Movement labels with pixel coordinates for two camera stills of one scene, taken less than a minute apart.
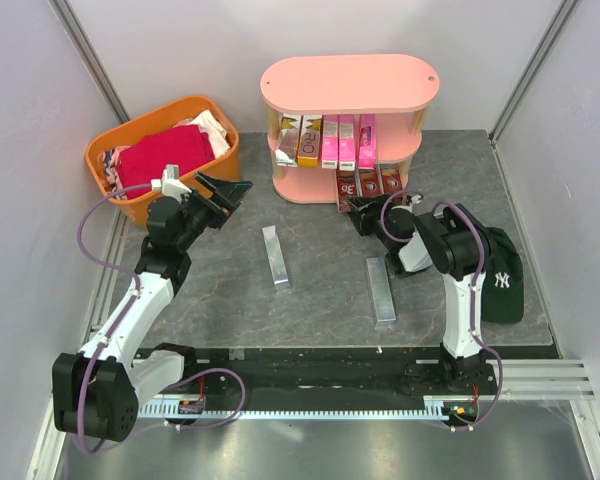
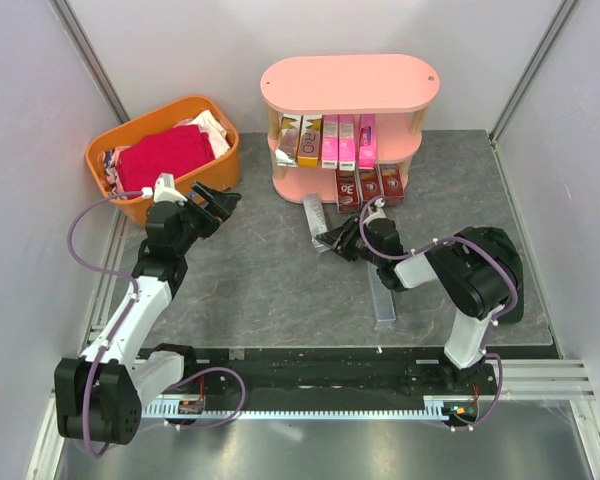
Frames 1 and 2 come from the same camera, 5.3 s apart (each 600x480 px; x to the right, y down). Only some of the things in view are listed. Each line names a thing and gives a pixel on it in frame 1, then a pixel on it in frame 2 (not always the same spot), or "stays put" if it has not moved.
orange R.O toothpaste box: [309, 141] stays put
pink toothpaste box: [367, 142] stays put
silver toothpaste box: [275, 256] → [316, 219]
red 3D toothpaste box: [391, 179] stays put
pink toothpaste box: [330, 142] stays put
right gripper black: [363, 220] → [341, 237]
